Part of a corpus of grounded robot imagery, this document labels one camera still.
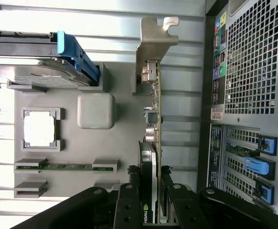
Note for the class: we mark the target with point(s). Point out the black open PC case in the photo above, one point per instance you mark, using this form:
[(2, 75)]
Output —
[(249, 47)]

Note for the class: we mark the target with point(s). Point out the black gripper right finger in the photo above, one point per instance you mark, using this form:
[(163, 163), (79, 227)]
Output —
[(186, 210)]

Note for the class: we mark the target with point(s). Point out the green RAM stick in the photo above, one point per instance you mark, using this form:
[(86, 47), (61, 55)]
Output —
[(69, 167)]

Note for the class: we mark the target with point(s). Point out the blue slot clip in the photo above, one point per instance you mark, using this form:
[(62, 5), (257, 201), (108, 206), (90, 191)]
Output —
[(268, 144), (258, 167), (264, 193)]

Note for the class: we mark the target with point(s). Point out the grey parts rack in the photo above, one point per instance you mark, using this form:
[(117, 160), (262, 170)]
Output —
[(124, 148)]

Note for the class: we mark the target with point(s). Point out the hard disk in blue carrier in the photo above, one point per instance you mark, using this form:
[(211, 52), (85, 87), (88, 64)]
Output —
[(34, 69)]

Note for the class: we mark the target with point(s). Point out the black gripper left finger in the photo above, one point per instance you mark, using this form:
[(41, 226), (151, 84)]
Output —
[(127, 205)]

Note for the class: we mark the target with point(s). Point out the silver CPU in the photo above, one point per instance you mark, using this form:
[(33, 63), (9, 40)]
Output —
[(40, 128)]

